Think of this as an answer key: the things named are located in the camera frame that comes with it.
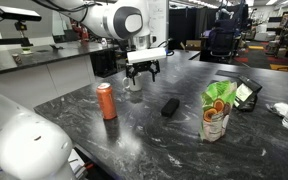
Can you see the red bottle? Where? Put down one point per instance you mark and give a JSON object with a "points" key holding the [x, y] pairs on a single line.
{"points": [[84, 34]]}

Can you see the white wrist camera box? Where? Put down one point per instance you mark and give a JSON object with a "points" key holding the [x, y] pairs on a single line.
{"points": [[146, 55]]}

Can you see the black camera on stand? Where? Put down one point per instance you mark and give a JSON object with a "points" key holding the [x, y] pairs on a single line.
{"points": [[15, 13]]}

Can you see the black office chair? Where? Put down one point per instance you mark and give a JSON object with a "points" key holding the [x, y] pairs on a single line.
{"points": [[222, 41]]}

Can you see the white ceramic mug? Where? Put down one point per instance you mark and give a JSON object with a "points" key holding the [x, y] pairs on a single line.
{"points": [[135, 84]]}

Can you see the green snack bag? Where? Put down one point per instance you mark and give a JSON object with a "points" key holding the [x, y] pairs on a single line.
{"points": [[215, 113]]}

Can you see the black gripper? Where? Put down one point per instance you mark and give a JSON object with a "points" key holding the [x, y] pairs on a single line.
{"points": [[142, 66]]}

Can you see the black rectangular eraser block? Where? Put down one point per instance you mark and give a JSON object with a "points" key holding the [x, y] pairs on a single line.
{"points": [[170, 107]]}

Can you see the crumpled clear plastic wrap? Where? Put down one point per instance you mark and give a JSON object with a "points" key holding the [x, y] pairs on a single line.
{"points": [[279, 108]]}

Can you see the small brown can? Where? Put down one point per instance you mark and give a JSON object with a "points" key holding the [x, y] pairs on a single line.
{"points": [[17, 59]]}

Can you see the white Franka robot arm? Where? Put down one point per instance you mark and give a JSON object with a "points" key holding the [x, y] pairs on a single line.
{"points": [[117, 20]]}

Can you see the cardboard box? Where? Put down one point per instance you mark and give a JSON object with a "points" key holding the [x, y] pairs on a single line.
{"points": [[193, 45]]}

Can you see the orange soda can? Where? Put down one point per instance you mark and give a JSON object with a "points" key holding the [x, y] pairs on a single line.
{"points": [[106, 101]]}

